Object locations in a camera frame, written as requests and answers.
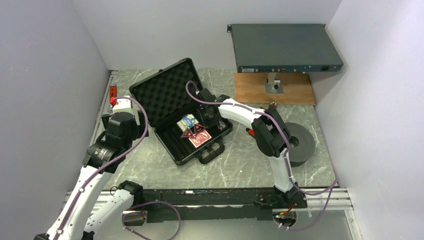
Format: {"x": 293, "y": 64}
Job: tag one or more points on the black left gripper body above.
{"x": 138, "y": 130}

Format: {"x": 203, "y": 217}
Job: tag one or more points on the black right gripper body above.
{"x": 209, "y": 121}

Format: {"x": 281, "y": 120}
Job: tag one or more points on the poker chip roll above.
{"x": 221, "y": 125}

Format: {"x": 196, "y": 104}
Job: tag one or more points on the red all-in triangle button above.
{"x": 198, "y": 128}

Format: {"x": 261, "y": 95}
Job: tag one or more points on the blue playing card deck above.
{"x": 187, "y": 121}

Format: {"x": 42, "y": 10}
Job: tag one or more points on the red playing card deck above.
{"x": 200, "y": 138}

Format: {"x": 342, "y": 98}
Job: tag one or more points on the black foam-lined carrying case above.
{"x": 164, "y": 96}

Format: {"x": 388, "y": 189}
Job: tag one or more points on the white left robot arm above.
{"x": 76, "y": 220}

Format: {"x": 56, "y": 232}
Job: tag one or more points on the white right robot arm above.
{"x": 268, "y": 132}

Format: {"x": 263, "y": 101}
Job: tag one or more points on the plywood base board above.
{"x": 250, "y": 88}

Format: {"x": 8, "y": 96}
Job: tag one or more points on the red-handled adjustable wrench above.
{"x": 113, "y": 91}

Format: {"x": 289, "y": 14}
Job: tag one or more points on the metal device stand bracket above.
{"x": 272, "y": 84}

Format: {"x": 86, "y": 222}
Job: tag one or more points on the grey rack-mount network device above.
{"x": 283, "y": 48}

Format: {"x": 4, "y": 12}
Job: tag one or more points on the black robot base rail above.
{"x": 261, "y": 203}

